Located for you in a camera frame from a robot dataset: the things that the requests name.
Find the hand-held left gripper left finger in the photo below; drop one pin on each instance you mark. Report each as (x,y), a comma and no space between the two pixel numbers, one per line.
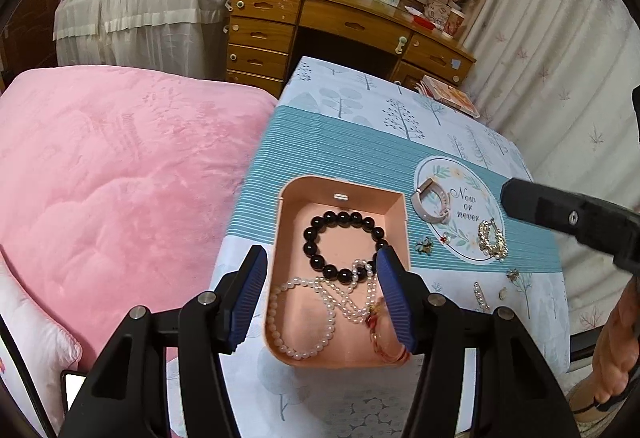
(247,298)

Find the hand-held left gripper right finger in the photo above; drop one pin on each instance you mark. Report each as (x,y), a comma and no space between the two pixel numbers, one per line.
(395,303)

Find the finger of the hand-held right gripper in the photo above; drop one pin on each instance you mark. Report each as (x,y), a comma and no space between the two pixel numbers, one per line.
(545,205)

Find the pink jewelry box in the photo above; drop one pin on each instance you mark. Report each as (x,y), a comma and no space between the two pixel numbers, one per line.
(300,318)

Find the blue flower brooch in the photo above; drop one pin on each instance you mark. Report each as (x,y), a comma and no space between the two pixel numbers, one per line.
(425,245)

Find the gold bee brooch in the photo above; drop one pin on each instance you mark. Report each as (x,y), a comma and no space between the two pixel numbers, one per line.
(512,275)

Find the small red flower earring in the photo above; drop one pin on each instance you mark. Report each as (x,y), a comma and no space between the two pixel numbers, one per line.
(444,238)

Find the pearl hair clip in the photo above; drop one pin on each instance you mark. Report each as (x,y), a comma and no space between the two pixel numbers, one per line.
(480,295)

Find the person's right hand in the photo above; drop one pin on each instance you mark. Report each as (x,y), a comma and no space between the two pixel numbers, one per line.
(615,353)

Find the leaf printed curtain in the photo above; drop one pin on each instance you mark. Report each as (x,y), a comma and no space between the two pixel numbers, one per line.
(550,68)

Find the stack of books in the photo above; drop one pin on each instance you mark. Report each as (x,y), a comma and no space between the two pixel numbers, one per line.
(450,96)

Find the pink blanket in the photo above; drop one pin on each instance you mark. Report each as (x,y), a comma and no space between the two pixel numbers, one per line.
(125,193)

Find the smartphone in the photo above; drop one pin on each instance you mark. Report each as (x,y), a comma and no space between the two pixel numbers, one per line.
(75,388)

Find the floral paper cup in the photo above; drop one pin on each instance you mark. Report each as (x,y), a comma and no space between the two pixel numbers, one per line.
(456,23)

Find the red tray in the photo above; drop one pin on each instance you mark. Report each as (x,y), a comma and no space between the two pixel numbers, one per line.
(422,22)

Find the white pillow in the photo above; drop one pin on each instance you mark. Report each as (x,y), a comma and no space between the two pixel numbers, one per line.
(30,343)

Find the floral canister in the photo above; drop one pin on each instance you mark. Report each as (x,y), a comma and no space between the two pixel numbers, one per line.
(437,11)

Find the wooden desk with drawers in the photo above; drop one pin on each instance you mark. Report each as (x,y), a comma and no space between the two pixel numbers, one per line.
(350,21)

